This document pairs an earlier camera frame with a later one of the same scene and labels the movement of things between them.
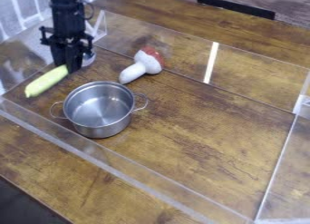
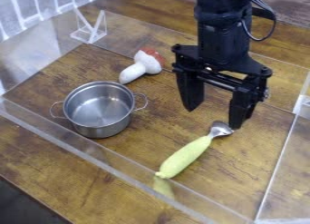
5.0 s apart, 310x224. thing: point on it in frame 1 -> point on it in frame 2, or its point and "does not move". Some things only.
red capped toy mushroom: [149, 63] does not move
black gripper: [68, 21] -> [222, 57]
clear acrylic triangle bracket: [97, 31] does not move
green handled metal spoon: [44, 80] -> [191, 150]
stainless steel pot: [99, 107] does not move
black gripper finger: [74, 55] -> [242, 103]
